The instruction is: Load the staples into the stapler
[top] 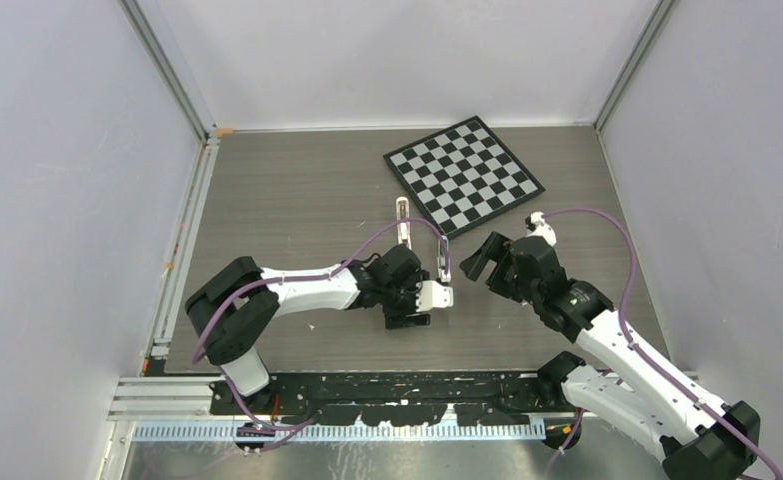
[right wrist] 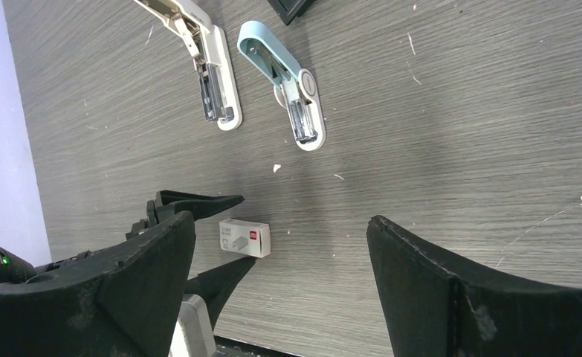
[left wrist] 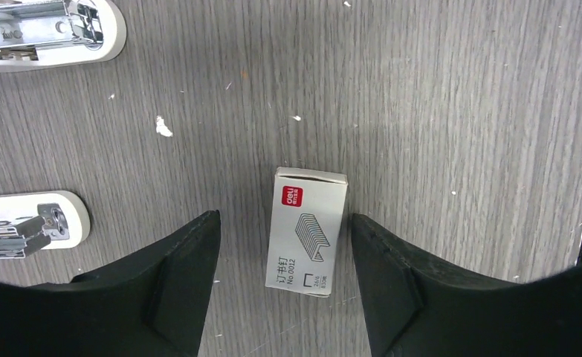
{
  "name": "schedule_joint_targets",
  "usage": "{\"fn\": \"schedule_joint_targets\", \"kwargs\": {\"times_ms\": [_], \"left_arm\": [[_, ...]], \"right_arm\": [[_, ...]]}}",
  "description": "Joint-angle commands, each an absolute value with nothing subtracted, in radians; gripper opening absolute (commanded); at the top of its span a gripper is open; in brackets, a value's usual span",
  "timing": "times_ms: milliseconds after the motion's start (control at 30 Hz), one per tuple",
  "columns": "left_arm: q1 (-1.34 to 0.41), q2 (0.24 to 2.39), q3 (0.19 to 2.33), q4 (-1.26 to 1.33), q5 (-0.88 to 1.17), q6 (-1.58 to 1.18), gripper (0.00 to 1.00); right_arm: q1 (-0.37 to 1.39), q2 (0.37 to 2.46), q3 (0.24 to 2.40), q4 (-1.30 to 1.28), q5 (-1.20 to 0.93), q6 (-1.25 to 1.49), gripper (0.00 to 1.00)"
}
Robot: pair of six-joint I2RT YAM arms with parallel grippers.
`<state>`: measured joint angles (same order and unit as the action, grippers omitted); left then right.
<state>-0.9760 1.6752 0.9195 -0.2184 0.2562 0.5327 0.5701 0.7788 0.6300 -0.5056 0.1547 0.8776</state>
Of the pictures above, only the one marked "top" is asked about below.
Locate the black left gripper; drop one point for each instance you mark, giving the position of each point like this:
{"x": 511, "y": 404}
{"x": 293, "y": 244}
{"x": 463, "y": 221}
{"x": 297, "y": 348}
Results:
{"x": 394, "y": 318}

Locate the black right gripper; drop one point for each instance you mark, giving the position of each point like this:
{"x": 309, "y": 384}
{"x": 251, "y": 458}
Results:
{"x": 496, "y": 247}

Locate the small blue grey stapler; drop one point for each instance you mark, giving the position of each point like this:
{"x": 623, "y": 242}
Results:
{"x": 443, "y": 260}

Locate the white stapler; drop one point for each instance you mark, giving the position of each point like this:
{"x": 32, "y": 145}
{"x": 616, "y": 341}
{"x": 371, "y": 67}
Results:
{"x": 403, "y": 226}

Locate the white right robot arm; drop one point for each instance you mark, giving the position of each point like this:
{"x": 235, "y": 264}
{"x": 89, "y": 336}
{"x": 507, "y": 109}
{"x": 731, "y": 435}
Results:
{"x": 693, "y": 433}

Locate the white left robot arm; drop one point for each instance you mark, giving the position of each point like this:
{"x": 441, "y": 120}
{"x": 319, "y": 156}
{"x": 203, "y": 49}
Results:
{"x": 231, "y": 311}

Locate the black white chessboard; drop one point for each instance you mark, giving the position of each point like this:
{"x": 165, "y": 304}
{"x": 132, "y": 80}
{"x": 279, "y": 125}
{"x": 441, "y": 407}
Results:
{"x": 462, "y": 176}

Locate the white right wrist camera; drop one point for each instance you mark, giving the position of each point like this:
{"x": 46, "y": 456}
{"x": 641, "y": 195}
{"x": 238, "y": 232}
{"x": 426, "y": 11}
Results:
{"x": 537, "y": 226}

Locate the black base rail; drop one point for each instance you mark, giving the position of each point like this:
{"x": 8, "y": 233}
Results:
{"x": 472, "y": 398}

